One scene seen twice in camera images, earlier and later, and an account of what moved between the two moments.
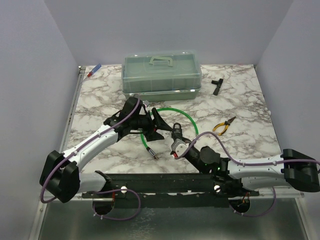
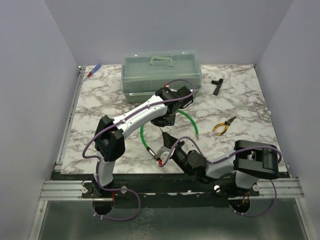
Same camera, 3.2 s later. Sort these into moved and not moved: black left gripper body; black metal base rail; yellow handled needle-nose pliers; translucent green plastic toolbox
Moved: black left gripper body
Not moved: black metal base rail; translucent green plastic toolbox; yellow handled needle-nose pliers
